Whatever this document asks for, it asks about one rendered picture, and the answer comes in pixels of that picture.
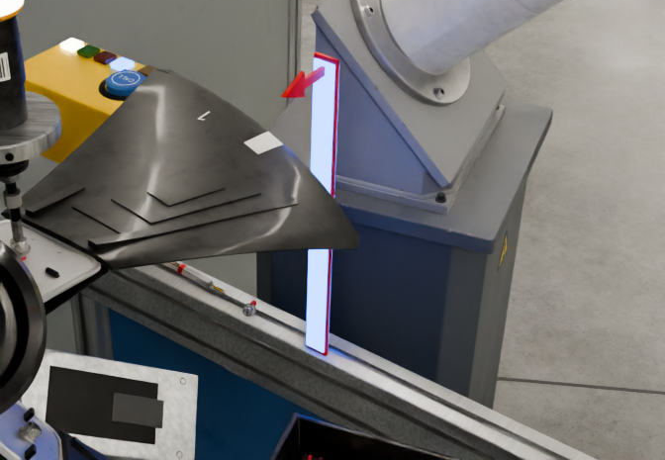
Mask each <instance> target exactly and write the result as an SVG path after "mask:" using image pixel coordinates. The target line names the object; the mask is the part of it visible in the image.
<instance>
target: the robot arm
mask: <svg viewBox="0 0 665 460"><path fill-rule="evenodd" d="M350 1H351V6H352V11H353V14H354V17H355V20H356V23H357V26H358V28H359V30H360V33H361V35H362V36H363V38H364V40H365V42H366V44H367V46H368V48H369V49H370V51H371V53H372V54H373V56H374V57H375V59H376V60H377V62H378V63H379V64H380V66H381V67H382V68H383V69H384V71H385V72H386V73H387V74H388V76H389V77H390V78H391V79H392V80H393V81H394V82H395V83H396V84H397V85H398V86H399V87H401V88H402V89H403V90H404V91H405V92H407V93H408V94H409V95H411V96H412V97H414V98H416V99H417V100H419V101H421V102H423V103H425V104H428V105H432V106H437V107H440V106H447V105H449V104H451V103H453V102H455V101H457V100H458V99H460V98H461V97H462V96H463V95H464V93H465V91H466V89H467V87H468V83H469V79H470V62H469V56H470V55H472V54H473V53H475V52H477V51H478V50H480V49H482V48H483V47H485V46H487V45H489V44H491V43H492V42H494V41H496V40H498V39H499V38H501V37H503V36H504V35H506V34H508V33H509V32H511V31H513V30H514V29H516V28H518V27H519V26H521V25H523V24H524V23H526V22H528V21H529V20H531V19H533V18H534V17H536V16H538V15H539V14H541V13H543V12H544V11H546V10H548V9H550V8H551V7H553V6H555V5H556V4H558V3H560V2H561V1H563V0H350Z"/></svg>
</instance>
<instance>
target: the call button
mask: <svg viewBox="0 0 665 460"><path fill-rule="evenodd" d="M145 79H146V77H145V76H143V75H142V74H141V73H139V72H136V71H132V70H127V69H126V68H125V69H123V70H121V71H117V72H115V73H112V74H111V75H110V76H109V77H107V78H106V79H105V80H106V88H107V91H108V92H109V93H111V94H113V95H117V96H130V95H131V94H132V93H133V92H134V91H135V90H136V89H137V88H138V86H139V85H140V84H141V83H142V82H143V81H144V80H145Z"/></svg>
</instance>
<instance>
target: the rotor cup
mask: <svg viewBox="0 0 665 460"><path fill-rule="evenodd" d="M46 344H47V316H46V310H45V305H44V301H43V298H42V295H41V292H40V289H39V287H38V285H37V283H36V281H35V279H34V277H33V275H32V273H31V272H30V270H29V269H28V267H27V266H26V264H25V263H24V262H23V261H22V259H21V258H20V257H19V256H18V255H17V254H16V253H15V252H14V251H13V250H12V249H11V248H10V247H9V246H8V245H7V244H5V243H4V242H3V241H1V240H0V415H2V414H4V413H5V412H6V411H8V410H9V409H10V408H11V407H13V406H14V405H15V404H16V403H17V402H18V401H19V400H20V399H21V398H22V397H23V395H24V394H25V393H26V392H27V390H28V389H29V388H30V386H31V385H32V383H33V382H34V380H35V378H36V376H37V374H38V372H39V370H40V367H41V364H42V361H43V358H44V354H45V350H46Z"/></svg>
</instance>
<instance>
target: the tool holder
mask: <svg viewBox="0 0 665 460"><path fill-rule="evenodd" d="M25 92H26V100H27V108H28V119H27V120H26V121H25V122H24V123H23V124H21V125H20V126H19V127H16V128H14V129H11V130H6V131H0V164H9V163H14V162H20V161H23V160H27V159H30V158H33V157H35V156H37V155H40V154H42V153H44V152H45V151H47V150H48V149H50V148H51V147H52V146H53V145H54V144H55V143H56V142H57V141H58V140H59V138H60V136H61V132H62V125H61V116H60V110H59V108H58V107H57V105H56V104H55V103H54V102H53V101H52V100H51V99H49V98H47V97H45V96H43V95H41V94H38V93H34V92H30V91H25Z"/></svg>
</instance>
